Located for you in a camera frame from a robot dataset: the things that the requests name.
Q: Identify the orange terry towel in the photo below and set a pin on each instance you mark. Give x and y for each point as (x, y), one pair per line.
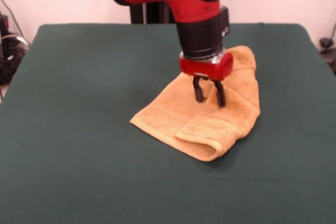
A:
(170, 119)

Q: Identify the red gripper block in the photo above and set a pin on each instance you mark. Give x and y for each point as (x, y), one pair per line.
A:
(207, 70)

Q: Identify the dark green table cloth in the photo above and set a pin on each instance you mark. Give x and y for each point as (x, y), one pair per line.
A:
(78, 129)

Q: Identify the black column stand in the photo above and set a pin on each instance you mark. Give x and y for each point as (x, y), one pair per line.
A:
(160, 14)

